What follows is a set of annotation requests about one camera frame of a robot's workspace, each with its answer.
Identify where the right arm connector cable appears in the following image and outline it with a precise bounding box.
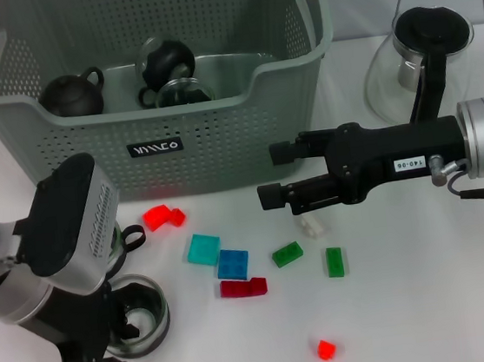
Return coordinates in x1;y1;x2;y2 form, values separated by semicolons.
428;148;484;216

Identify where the glass teapot with black handle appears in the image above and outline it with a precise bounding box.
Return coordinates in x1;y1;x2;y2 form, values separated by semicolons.
354;0;484;131

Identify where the black clay teapot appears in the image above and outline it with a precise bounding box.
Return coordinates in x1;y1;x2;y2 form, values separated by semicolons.
36;65;109;122

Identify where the white toy brick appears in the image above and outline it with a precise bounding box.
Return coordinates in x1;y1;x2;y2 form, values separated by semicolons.
295;211;330;240

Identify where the grey-green perforated plastic storage bin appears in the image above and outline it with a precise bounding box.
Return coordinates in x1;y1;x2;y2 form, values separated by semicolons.
0;0;352;217

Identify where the teal square toy plate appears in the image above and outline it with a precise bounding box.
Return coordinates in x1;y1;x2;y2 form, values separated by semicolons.
182;230;225;269

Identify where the small orange-red toy brick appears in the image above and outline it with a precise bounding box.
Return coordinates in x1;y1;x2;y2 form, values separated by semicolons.
315;339;338;362

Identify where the green toy brick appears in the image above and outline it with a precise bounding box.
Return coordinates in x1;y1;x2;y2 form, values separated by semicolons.
324;246;347;280
269;239;305;269

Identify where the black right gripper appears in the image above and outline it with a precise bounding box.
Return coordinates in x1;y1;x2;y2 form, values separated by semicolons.
250;109;474;220

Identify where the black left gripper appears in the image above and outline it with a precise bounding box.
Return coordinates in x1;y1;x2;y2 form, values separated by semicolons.
18;280;144;362

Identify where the blue square toy brick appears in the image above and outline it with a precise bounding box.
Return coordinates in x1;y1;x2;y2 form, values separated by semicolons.
214;246;253;281

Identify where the dark red long toy brick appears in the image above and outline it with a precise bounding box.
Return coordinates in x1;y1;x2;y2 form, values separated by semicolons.
218;275;270;301

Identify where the glass teacup with black sleeve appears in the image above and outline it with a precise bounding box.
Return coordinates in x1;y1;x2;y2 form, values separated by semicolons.
132;32;200;93
97;218;151;279
99;269;175;362
137;73;219;111

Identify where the bright orange-red toy brick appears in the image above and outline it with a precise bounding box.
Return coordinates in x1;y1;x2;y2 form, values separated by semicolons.
141;203;174;233

